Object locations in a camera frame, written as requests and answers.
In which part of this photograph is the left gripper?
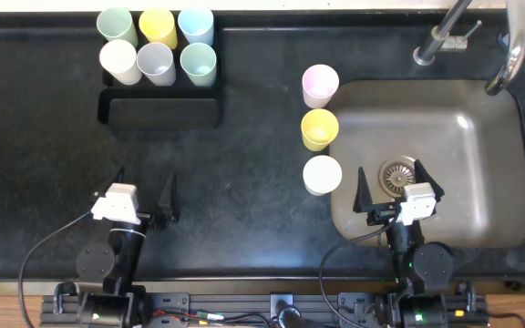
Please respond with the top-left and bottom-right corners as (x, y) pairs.
(114, 166), (181, 231)

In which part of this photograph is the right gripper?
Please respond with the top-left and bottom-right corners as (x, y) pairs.
(352, 159), (446, 227)

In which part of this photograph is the white cup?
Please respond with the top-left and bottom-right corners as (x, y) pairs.
(302, 154), (344, 197)
(98, 38), (143, 87)

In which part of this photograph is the yellow cup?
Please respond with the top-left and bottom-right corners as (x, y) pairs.
(300, 108), (340, 152)
(138, 7), (179, 50)

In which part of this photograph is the black tray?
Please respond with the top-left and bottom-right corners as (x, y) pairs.
(97, 17), (222, 129)

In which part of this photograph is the steel sink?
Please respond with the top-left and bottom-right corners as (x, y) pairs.
(328, 79), (525, 250)

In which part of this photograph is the grey cup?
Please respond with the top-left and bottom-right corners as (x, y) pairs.
(136, 42), (177, 87)

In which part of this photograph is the green cup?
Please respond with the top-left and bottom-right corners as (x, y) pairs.
(96, 6), (139, 47)
(179, 42), (218, 87)

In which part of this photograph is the steel tap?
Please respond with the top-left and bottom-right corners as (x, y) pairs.
(411, 0), (525, 97)

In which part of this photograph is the blue cup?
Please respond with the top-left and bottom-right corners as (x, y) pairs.
(177, 6), (215, 46)

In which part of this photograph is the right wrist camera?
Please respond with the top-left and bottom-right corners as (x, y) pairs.
(397, 181), (438, 227)

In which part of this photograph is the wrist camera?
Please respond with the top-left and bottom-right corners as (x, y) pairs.
(89, 182), (139, 225)
(397, 181), (438, 227)

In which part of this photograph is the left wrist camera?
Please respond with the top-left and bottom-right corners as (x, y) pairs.
(89, 182), (139, 225)

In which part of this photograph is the black cable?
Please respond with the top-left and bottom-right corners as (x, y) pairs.
(318, 209), (403, 328)
(17, 210), (94, 328)

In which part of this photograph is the mounting rail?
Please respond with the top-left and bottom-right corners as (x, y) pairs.
(38, 280), (525, 328)

